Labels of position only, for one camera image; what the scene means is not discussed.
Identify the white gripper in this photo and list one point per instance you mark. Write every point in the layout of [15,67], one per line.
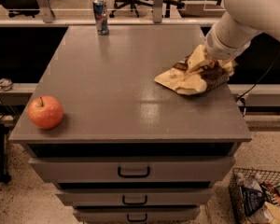
[223,48]

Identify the brown sea salt chip bag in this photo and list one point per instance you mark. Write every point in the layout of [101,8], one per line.
[179,80]

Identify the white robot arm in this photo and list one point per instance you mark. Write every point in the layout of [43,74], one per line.
[262,15]

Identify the blue silver redbull can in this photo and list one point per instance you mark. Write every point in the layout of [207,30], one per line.
[100,15]

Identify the dark blue snack bag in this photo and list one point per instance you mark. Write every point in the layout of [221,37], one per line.
[253,200]

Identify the red snack bag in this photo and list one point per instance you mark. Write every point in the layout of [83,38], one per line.
[271,193]

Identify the yellow snack bag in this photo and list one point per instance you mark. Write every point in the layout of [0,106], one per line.
[272,213]

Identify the black office chair centre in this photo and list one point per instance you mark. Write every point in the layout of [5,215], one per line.
[160,8]

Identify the grey drawer cabinet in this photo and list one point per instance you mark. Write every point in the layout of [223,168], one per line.
[116,115]

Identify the red apple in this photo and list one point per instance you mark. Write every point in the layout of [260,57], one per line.
[45,112]

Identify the black stand left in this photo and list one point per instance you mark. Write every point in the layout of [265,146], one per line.
[4,175]

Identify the wire basket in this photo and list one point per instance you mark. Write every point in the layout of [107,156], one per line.
[250,178]

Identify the top drawer black handle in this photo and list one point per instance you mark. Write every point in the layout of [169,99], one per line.
[133,173]

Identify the drawer black handle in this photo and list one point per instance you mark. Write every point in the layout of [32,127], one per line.
[136,218]
[142,200]
[133,173]

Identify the middle drawer black handle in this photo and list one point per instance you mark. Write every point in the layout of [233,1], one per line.
[142,200]

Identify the bottom drawer black handle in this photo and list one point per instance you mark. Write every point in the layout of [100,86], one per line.
[136,218]

